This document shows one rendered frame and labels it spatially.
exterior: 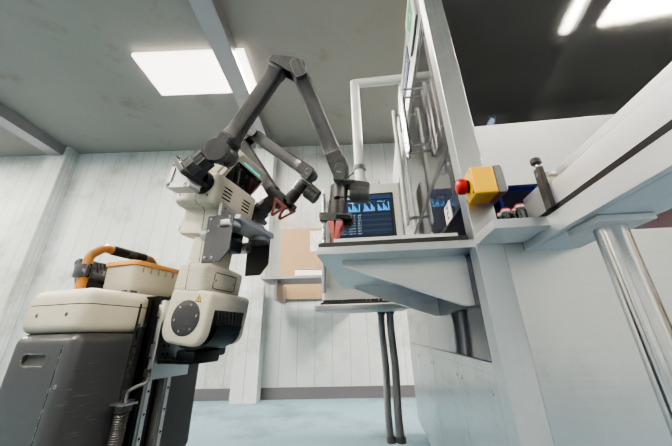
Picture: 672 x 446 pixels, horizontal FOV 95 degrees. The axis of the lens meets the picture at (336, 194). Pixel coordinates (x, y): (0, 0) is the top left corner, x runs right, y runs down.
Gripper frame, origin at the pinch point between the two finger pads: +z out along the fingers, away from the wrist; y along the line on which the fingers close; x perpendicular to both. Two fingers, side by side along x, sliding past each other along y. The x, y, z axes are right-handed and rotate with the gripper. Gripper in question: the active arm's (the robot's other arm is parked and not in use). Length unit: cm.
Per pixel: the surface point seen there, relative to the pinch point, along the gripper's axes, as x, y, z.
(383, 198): 88, 17, -56
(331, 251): -10.3, 0.7, 4.6
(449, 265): -2.6, 32.4, 4.6
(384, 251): -10.6, 14.5, 3.9
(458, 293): -2.6, 34.2, 11.8
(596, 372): -13, 57, 27
